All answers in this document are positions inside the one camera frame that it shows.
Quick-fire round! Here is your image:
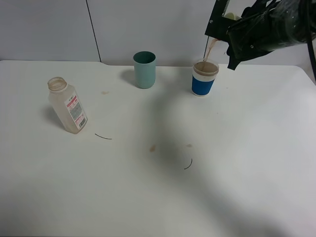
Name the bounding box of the clear plastic drink bottle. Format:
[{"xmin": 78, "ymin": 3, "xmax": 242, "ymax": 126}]
[{"xmin": 47, "ymin": 77, "xmax": 88, "ymax": 134}]

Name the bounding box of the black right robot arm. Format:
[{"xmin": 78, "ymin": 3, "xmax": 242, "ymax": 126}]
[{"xmin": 227, "ymin": 0, "xmax": 316, "ymax": 70}]

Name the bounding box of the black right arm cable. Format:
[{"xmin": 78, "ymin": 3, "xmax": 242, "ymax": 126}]
[{"xmin": 298, "ymin": 0, "xmax": 316, "ymax": 83}]

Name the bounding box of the pale green plastic cup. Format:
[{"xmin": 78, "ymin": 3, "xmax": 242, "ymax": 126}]
[{"xmin": 224, "ymin": 12, "xmax": 241, "ymax": 21}]

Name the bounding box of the blue sleeved paper cup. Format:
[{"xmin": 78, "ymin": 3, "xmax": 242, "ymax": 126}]
[{"xmin": 192, "ymin": 60, "xmax": 219, "ymax": 97}]

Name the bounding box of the teal plastic cup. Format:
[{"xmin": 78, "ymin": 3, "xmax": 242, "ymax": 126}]
[{"xmin": 133, "ymin": 51, "xmax": 156, "ymax": 89}]

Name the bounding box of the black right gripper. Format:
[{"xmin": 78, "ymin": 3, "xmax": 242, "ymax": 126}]
[{"xmin": 226, "ymin": 7, "xmax": 292, "ymax": 71}]

